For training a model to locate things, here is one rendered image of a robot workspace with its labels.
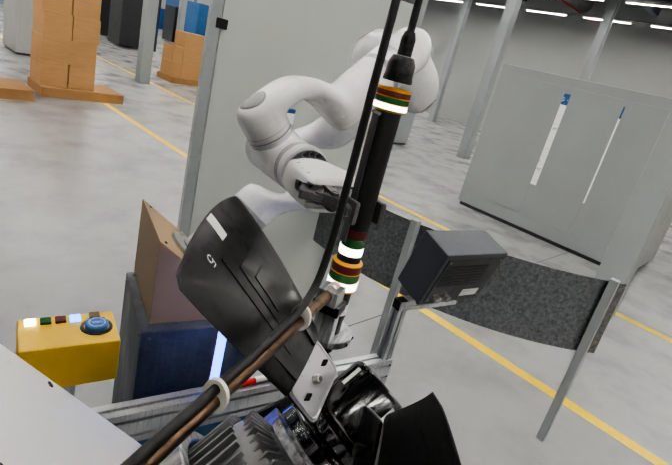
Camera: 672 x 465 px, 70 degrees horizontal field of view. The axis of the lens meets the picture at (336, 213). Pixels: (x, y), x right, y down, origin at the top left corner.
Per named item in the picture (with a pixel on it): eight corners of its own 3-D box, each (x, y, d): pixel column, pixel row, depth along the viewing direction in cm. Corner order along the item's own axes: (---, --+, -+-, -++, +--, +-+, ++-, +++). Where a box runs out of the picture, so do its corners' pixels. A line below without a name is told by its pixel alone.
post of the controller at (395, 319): (382, 360, 139) (401, 302, 133) (376, 354, 141) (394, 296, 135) (390, 359, 141) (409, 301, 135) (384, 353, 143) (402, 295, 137)
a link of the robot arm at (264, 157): (306, 127, 77) (326, 172, 82) (271, 109, 87) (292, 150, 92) (263, 156, 75) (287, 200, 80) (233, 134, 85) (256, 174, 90)
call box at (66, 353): (15, 402, 82) (17, 351, 79) (14, 365, 90) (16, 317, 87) (116, 385, 91) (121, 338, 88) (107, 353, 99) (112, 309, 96)
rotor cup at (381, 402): (340, 498, 55) (423, 421, 58) (273, 398, 63) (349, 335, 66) (357, 506, 67) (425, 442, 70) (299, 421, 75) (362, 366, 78)
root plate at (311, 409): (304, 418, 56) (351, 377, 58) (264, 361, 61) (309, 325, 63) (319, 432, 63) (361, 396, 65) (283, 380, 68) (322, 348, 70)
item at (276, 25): (164, 332, 265) (230, -119, 197) (162, 327, 269) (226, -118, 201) (342, 310, 334) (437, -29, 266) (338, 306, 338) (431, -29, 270)
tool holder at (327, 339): (334, 364, 65) (352, 301, 62) (289, 342, 67) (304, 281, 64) (357, 335, 73) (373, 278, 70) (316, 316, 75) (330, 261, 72)
